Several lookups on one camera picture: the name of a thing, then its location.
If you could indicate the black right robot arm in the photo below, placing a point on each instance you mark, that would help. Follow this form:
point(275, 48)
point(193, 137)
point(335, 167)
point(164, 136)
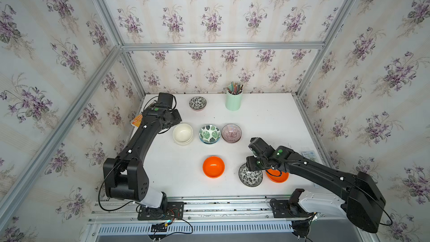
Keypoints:
point(363, 201)

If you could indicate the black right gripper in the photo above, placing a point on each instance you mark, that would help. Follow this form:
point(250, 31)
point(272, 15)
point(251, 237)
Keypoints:
point(249, 164)

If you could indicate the yellow illustrated children's book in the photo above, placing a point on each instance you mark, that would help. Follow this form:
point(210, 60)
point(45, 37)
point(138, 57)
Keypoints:
point(136, 122)

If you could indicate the cream white bowl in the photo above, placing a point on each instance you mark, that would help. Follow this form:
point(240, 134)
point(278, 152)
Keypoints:
point(183, 134)

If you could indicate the pink floral black-leaf bowl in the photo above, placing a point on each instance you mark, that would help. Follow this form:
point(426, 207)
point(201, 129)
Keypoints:
point(197, 103)

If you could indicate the green leaf pattern bowl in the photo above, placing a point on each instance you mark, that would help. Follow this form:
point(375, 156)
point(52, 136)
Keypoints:
point(209, 134)

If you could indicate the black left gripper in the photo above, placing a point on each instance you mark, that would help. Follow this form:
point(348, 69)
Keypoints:
point(178, 119)

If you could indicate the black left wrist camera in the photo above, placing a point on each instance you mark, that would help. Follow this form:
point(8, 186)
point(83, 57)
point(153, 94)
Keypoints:
point(165, 100)

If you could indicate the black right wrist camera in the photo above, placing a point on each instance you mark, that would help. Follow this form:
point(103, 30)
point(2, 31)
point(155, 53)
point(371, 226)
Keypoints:
point(260, 148)

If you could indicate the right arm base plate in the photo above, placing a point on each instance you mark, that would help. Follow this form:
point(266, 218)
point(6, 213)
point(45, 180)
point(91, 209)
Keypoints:
point(284, 209)

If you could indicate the mint green pencil cup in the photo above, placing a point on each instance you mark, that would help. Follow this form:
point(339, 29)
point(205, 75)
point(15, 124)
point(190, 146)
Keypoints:
point(233, 102)

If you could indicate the coloured pencils bundle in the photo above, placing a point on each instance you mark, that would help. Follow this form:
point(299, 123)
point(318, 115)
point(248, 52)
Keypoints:
point(235, 88)

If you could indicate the clear packaged ruler set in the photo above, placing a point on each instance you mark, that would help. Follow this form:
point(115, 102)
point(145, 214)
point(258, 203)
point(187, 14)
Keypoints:
point(310, 154)

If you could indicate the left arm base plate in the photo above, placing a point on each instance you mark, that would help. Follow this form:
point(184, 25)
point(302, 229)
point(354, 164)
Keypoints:
point(172, 211)

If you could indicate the black white floral bowl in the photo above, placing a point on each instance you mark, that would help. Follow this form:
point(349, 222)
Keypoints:
point(250, 178)

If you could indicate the orange plastic bowl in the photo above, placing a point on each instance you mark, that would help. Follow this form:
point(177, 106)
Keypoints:
point(213, 167)
point(277, 176)

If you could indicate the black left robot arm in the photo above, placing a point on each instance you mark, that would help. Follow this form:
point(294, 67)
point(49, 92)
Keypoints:
point(124, 176)

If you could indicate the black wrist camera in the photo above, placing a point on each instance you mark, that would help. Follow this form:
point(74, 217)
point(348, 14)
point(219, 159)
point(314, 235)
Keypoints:
point(165, 100)
point(260, 148)

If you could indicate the purple striped bowl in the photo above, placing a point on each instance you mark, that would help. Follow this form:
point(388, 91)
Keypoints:
point(231, 133)

